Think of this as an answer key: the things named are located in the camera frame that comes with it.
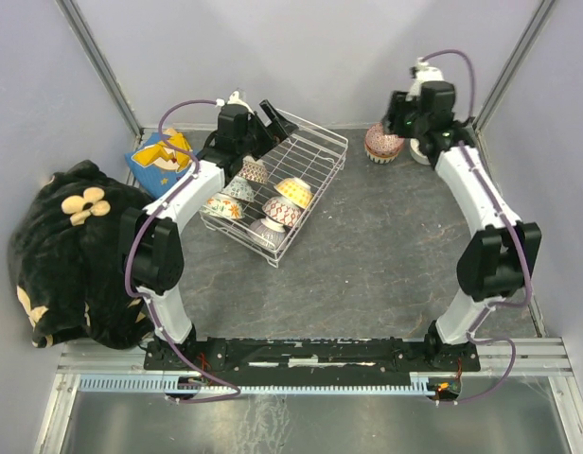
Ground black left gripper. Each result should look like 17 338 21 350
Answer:
238 100 299 161

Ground plain white ribbed bowl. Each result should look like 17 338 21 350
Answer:
410 138 430 166

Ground white bowl teal leaf pattern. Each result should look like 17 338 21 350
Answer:
365 148 398 165

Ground maroon tile pattern bowl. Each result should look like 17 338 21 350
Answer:
238 156 268 184

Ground yellow sun pattern bowl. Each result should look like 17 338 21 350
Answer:
274 177 313 209

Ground white wire dish rack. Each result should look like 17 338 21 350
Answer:
201 112 348 268

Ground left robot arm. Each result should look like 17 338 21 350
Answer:
118 96 298 369

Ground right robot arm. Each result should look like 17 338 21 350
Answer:
381 80 542 370

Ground white bowl orange flower pattern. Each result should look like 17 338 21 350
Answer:
201 193 244 220

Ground grey striped bowl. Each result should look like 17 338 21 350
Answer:
249 218 286 251

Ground black plush flower blanket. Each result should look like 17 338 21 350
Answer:
8 160 153 350

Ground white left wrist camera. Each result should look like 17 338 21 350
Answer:
216 90 252 112

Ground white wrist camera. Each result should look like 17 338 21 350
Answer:
407 58 444 98
216 90 252 112

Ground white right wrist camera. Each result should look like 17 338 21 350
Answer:
407 58 444 98

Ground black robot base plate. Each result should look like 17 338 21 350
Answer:
143 336 482 385

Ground aluminium frame rails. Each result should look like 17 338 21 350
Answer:
33 0 583 454

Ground light blue cable duct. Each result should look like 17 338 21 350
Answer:
78 371 437 393

